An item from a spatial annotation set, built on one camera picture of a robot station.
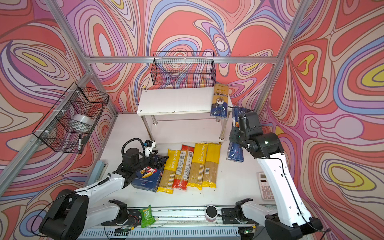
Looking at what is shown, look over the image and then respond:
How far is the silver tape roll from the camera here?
0.71 m

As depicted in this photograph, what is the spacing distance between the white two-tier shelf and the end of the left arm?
0.31 ft

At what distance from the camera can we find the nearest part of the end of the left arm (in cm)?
65
